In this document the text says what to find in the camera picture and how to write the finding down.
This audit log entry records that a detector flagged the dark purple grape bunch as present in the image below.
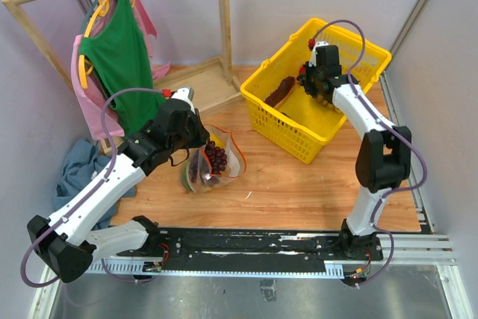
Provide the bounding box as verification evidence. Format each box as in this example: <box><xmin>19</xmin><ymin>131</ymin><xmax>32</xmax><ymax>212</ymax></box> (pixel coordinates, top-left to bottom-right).
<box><xmin>190</xmin><ymin>140</ymin><xmax>227</xmax><ymax>188</ymax></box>

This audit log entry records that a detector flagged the watermelon slice toy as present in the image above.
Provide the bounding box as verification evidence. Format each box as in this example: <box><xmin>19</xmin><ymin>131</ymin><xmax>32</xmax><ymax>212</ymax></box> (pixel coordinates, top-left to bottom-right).
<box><xmin>180</xmin><ymin>164</ymin><xmax>197</xmax><ymax>193</ymax></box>

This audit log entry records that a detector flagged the clear zip bag orange zipper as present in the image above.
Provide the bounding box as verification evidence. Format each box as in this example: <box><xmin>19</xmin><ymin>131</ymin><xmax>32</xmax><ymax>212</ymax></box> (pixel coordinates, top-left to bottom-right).
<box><xmin>179</xmin><ymin>125</ymin><xmax>247</xmax><ymax>193</ymax></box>

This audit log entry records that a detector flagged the yellow bell pepper toy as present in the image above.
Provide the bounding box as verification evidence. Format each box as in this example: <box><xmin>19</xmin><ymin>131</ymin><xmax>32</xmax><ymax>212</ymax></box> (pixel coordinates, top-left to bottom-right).
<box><xmin>210</xmin><ymin>133</ymin><xmax>226</xmax><ymax>149</ymax></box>

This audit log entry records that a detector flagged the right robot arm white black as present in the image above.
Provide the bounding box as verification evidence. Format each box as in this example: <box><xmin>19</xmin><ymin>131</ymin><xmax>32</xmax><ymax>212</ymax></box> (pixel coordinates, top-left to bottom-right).
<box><xmin>299</xmin><ymin>40</ymin><xmax>412</xmax><ymax>259</ymax></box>

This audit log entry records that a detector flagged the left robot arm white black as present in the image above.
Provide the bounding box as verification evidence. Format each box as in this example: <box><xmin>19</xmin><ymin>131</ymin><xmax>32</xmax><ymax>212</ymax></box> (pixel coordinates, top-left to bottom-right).
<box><xmin>27</xmin><ymin>91</ymin><xmax>209</xmax><ymax>283</ymax></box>

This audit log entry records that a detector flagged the green tank top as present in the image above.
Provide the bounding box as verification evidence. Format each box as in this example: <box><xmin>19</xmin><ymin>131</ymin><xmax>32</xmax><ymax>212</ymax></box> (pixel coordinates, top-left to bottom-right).
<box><xmin>79</xmin><ymin>0</ymin><xmax>165</xmax><ymax>136</ymax></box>

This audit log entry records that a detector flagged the tan longan bunch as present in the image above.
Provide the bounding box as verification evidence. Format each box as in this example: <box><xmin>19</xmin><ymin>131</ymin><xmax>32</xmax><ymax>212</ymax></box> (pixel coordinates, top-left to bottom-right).
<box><xmin>315</xmin><ymin>94</ymin><xmax>336</xmax><ymax>111</ymax></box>

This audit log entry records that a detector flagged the yellow plastic basket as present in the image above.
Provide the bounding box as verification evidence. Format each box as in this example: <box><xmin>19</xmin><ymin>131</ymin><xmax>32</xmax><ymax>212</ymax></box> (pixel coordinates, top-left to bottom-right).
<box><xmin>240</xmin><ymin>18</ymin><xmax>391</xmax><ymax>164</ymax></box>

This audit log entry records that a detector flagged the wooden clothes rack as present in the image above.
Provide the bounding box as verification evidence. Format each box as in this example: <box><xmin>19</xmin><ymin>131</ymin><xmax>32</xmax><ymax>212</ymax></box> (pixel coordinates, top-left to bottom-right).
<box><xmin>0</xmin><ymin>0</ymin><xmax>243</xmax><ymax>155</ymax></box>

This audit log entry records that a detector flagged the pink garment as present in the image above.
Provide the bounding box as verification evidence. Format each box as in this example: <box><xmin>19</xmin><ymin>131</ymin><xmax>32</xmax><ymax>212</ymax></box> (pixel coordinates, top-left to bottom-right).
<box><xmin>70</xmin><ymin>0</ymin><xmax>171</xmax><ymax>140</ymax></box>

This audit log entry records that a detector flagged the yellow clothes hanger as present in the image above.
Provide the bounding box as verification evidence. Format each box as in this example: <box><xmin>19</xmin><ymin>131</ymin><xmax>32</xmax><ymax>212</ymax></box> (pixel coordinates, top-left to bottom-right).
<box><xmin>77</xmin><ymin>0</ymin><xmax>143</xmax><ymax>90</ymax></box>

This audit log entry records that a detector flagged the teal clothes hanger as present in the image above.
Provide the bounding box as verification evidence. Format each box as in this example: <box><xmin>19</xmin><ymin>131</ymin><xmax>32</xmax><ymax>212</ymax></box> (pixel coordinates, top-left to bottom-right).
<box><xmin>78</xmin><ymin>0</ymin><xmax>96</xmax><ymax>34</ymax></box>

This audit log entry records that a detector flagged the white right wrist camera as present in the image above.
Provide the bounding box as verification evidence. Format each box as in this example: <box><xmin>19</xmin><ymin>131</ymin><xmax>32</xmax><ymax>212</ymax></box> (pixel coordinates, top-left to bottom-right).
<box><xmin>308</xmin><ymin>38</ymin><xmax>329</xmax><ymax>67</ymax></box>

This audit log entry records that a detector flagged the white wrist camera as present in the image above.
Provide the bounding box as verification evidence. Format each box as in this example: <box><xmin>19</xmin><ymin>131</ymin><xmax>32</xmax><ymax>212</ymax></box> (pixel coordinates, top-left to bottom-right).
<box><xmin>171</xmin><ymin>87</ymin><xmax>194</xmax><ymax>106</ymax></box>
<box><xmin>308</xmin><ymin>38</ymin><xmax>329</xmax><ymax>67</ymax></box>

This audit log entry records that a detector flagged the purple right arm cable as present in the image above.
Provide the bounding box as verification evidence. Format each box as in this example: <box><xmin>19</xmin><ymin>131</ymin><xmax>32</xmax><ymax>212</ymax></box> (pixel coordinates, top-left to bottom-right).
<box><xmin>311</xmin><ymin>19</ymin><xmax>427</xmax><ymax>282</ymax></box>

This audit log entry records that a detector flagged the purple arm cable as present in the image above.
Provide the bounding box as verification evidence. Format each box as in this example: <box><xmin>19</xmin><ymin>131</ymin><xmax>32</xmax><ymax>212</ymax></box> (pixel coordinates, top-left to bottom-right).
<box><xmin>20</xmin><ymin>87</ymin><xmax>172</xmax><ymax>287</ymax></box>
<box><xmin>311</xmin><ymin>19</ymin><xmax>427</xmax><ymax>282</ymax></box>

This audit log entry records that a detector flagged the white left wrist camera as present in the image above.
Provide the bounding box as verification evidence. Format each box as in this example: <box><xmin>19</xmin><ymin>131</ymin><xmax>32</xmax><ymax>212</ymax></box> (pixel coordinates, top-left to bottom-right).
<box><xmin>171</xmin><ymin>87</ymin><xmax>194</xmax><ymax>106</ymax></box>

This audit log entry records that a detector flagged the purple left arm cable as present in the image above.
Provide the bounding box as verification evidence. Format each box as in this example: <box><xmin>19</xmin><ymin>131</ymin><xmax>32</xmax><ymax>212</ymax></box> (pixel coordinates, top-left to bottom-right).
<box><xmin>20</xmin><ymin>87</ymin><xmax>172</xmax><ymax>287</ymax></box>

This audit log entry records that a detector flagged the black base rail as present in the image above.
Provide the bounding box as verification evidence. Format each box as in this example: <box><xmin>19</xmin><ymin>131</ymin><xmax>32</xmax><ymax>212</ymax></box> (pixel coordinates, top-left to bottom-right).
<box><xmin>87</xmin><ymin>227</ymin><xmax>384</xmax><ymax>279</ymax></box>

